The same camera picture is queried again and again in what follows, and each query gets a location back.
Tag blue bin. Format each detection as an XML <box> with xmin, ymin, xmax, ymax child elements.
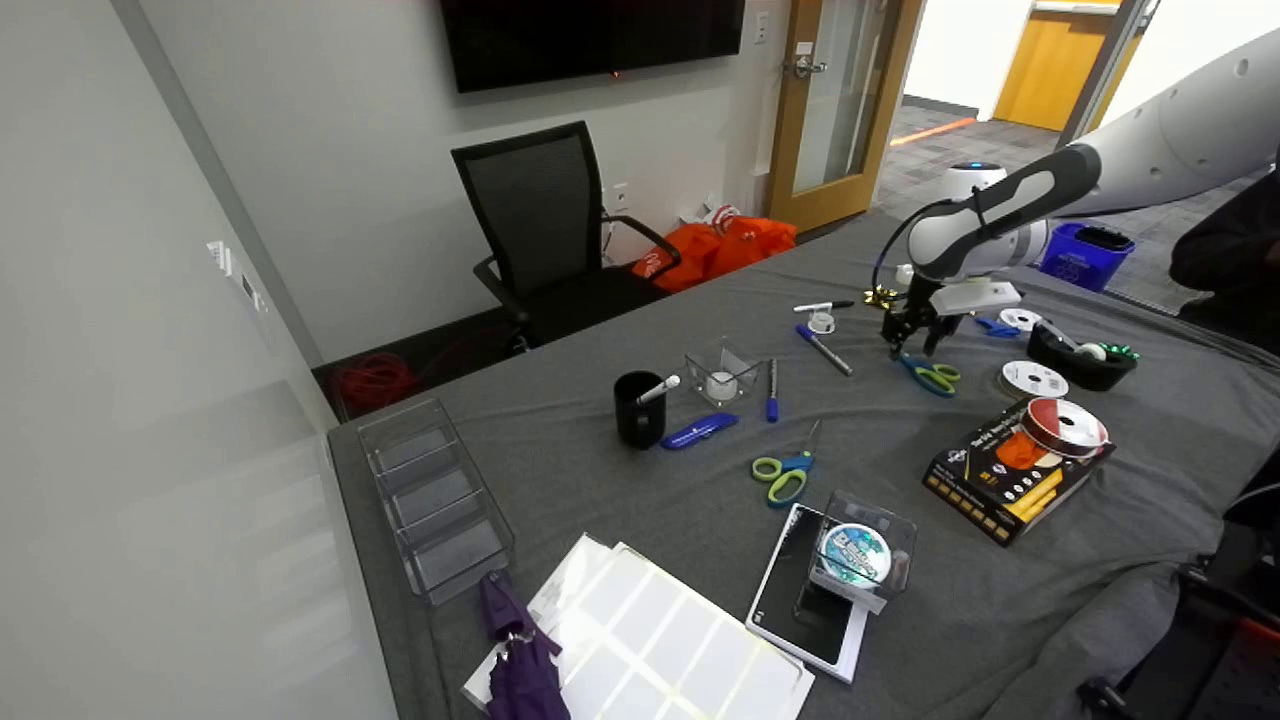
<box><xmin>1037</xmin><ymin>222</ymin><xmax>1139</xmax><ymax>295</ymax></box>

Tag gray tablecloth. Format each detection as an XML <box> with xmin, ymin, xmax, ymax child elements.
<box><xmin>325</xmin><ymin>213</ymin><xmax>1280</xmax><ymax>720</ymax></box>

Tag white round appliance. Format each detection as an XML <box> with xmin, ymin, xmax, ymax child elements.
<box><xmin>932</xmin><ymin>156</ymin><xmax>1050</xmax><ymax>269</ymax></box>

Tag black tape dispenser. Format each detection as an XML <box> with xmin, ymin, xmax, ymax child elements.
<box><xmin>1025</xmin><ymin>319</ymin><xmax>1139</xmax><ymax>395</ymax></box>

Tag teal ribbon spool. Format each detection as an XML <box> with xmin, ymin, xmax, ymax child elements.
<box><xmin>810</xmin><ymin>520</ymin><xmax>897</xmax><ymax>591</ymax></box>

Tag clear plastic organizer tray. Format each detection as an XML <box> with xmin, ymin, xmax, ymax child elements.
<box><xmin>356</xmin><ymin>406</ymin><xmax>514</xmax><ymax>610</ymax></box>

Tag red coiled cable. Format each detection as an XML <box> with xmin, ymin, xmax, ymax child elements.
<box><xmin>331</xmin><ymin>351</ymin><xmax>423</xmax><ymax>421</ymax></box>

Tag blue green handled scissors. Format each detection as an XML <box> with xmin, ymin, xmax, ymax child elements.
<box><xmin>746</xmin><ymin>424</ymin><xmax>824</xmax><ymax>514</ymax></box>
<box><xmin>897</xmin><ymin>349</ymin><xmax>965</xmax><ymax>401</ymax></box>

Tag white label sheets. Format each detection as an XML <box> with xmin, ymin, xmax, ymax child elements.
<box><xmin>460</xmin><ymin>533</ymin><xmax>814</xmax><ymax>720</ymax></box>

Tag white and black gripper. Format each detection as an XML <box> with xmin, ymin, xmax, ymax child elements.
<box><xmin>875</xmin><ymin>273</ymin><xmax>1025</xmax><ymax>359</ymax></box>

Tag black card with white border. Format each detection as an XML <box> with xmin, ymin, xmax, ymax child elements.
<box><xmin>742</xmin><ymin>502</ymin><xmax>890</xmax><ymax>688</ymax></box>

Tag dark figure in black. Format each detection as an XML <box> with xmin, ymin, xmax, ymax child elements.
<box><xmin>1166</xmin><ymin>165</ymin><xmax>1280</xmax><ymax>358</ymax></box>

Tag black mesh office chair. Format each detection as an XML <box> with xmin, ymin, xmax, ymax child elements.
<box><xmin>448</xmin><ymin>120</ymin><xmax>683</xmax><ymax>351</ymax></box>

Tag black ribbon package box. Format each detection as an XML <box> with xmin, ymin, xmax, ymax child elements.
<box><xmin>920</xmin><ymin>395</ymin><xmax>1120</xmax><ymax>548</ymax></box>

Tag black cup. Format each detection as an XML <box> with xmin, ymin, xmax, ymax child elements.
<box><xmin>610</xmin><ymin>370</ymin><xmax>672</xmax><ymax>454</ymax></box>

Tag orange bag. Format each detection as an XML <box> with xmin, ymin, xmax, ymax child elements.
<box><xmin>628</xmin><ymin>213</ymin><xmax>804</xmax><ymax>295</ymax></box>

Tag black equipment frame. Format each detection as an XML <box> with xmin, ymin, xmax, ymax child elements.
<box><xmin>1074</xmin><ymin>454</ymin><xmax>1280</xmax><ymax>720</ymax></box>

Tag purple cloth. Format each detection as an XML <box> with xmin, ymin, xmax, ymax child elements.
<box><xmin>477</xmin><ymin>573</ymin><xmax>575</xmax><ymax>720</ymax></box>

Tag black wall television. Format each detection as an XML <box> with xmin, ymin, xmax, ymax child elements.
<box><xmin>441</xmin><ymin>0</ymin><xmax>746</xmax><ymax>98</ymax></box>

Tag small clear plastic box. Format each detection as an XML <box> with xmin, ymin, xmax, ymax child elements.
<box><xmin>679</xmin><ymin>344</ymin><xmax>767</xmax><ymax>411</ymax></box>

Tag wooden door with glass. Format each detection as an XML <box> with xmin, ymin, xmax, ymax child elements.
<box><xmin>763</xmin><ymin>0</ymin><xmax>929</xmax><ymax>236</ymax></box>

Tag black and white pen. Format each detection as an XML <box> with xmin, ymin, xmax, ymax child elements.
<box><xmin>793</xmin><ymin>295</ymin><xmax>873</xmax><ymax>319</ymax></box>

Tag orange and white ribbon spool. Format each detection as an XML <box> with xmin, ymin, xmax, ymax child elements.
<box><xmin>1027</xmin><ymin>395</ymin><xmax>1112</xmax><ymax>459</ymax></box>

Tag yellow wooden door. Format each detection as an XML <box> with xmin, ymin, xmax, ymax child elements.
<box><xmin>991</xmin><ymin>0</ymin><xmax>1130</xmax><ymax>135</ymax></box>

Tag clear plastic spool box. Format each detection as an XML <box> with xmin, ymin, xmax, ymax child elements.
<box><xmin>804</xmin><ymin>488</ymin><xmax>920</xmax><ymax>615</ymax></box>

